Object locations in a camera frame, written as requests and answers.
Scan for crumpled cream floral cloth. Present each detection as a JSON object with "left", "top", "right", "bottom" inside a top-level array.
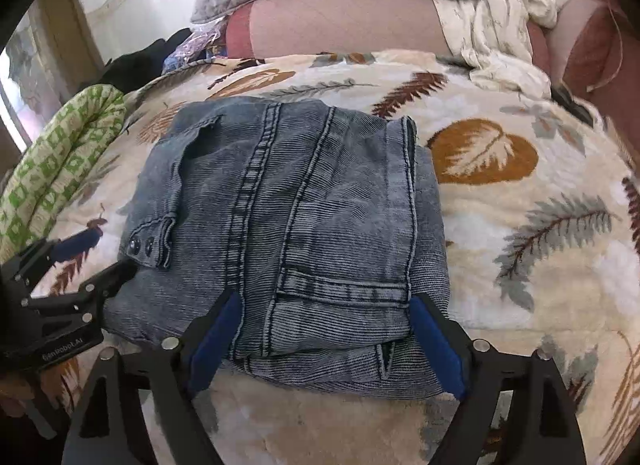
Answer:
[{"left": 433, "top": 0, "right": 570, "bottom": 100}]

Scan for green white checkered blanket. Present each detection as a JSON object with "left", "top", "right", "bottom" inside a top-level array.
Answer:
[{"left": 1, "top": 84, "right": 126, "bottom": 263}]

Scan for grey-blue denim pants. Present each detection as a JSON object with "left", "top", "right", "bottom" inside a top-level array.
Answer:
[{"left": 104, "top": 97, "right": 450, "bottom": 400}]

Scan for leaf-pattern cream blanket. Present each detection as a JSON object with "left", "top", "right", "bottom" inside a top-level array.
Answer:
[{"left": 34, "top": 50, "right": 639, "bottom": 464}]

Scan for purple plastic bag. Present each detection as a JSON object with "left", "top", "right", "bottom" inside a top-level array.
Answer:
[{"left": 162, "top": 17, "right": 228, "bottom": 75}]

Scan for thin tan cord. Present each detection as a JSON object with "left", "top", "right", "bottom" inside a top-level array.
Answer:
[{"left": 584, "top": 0, "right": 626, "bottom": 94}]

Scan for black clothing pile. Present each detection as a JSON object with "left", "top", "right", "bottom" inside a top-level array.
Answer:
[{"left": 77, "top": 28, "right": 191, "bottom": 93}]

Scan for person's left hand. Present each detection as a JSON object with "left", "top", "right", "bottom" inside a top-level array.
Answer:
[{"left": 0, "top": 369, "right": 61, "bottom": 419}]

